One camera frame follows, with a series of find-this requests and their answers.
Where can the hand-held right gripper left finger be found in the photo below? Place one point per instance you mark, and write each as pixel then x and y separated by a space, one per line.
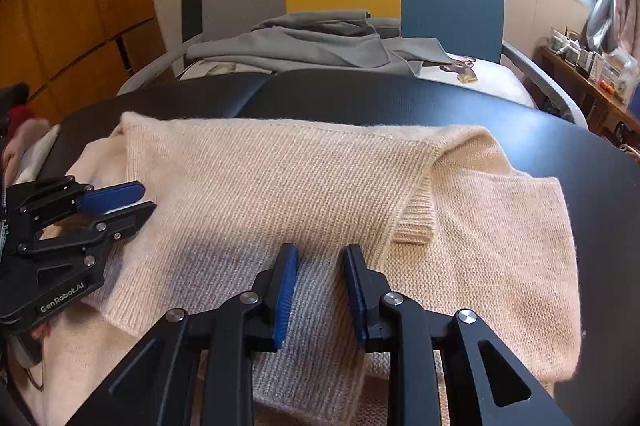
pixel 285 301

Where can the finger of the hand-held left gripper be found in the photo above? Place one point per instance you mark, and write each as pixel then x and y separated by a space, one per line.
pixel 112 198
pixel 127 221

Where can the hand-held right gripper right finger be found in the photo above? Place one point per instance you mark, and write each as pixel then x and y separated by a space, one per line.
pixel 355 301

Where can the beige knit sweater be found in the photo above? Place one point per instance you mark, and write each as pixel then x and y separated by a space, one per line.
pixel 300 186

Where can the folded red garment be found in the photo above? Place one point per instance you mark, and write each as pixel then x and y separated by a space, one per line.
pixel 20 113

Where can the folded black garment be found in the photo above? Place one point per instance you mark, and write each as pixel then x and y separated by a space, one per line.
pixel 20 93

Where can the wooden wardrobe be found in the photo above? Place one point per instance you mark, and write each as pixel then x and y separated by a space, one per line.
pixel 75 6

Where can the grey garment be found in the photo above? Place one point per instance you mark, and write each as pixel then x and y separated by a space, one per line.
pixel 310 46

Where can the small brown trinket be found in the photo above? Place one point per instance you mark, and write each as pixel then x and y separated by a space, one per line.
pixel 457 68

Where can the wooden side table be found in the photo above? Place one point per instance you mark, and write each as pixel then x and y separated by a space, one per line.
pixel 595 101

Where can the clutter of small bottles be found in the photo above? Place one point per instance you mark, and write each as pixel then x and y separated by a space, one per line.
pixel 595 66

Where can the blue bag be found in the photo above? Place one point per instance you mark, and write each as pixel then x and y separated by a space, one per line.
pixel 635 101

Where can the grey bunched curtain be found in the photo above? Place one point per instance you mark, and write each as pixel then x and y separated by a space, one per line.
pixel 602 16

